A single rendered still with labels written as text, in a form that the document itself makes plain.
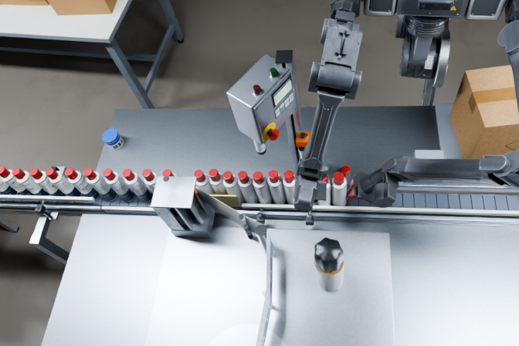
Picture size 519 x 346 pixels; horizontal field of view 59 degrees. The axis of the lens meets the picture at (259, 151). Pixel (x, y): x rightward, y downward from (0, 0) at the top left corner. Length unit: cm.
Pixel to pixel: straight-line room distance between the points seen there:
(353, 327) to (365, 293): 11
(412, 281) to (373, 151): 52
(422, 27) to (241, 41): 210
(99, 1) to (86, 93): 102
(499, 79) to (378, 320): 90
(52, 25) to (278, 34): 153
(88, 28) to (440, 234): 206
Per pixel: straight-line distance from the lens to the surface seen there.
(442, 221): 174
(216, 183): 161
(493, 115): 167
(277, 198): 165
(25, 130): 365
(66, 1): 285
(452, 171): 131
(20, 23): 306
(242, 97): 123
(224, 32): 358
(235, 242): 168
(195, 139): 199
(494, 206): 178
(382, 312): 159
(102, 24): 275
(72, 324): 187
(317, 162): 126
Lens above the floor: 243
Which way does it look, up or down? 58 degrees down
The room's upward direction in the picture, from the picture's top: 16 degrees counter-clockwise
